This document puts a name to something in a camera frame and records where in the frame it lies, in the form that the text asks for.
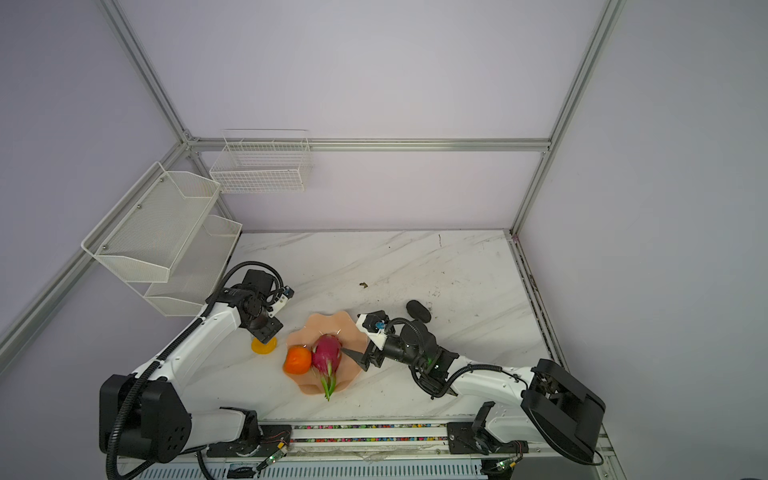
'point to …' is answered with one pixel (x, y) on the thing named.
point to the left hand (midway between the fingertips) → (256, 326)
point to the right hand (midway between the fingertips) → (351, 332)
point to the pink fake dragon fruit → (326, 357)
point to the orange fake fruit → (297, 359)
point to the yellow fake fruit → (262, 348)
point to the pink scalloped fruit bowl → (351, 336)
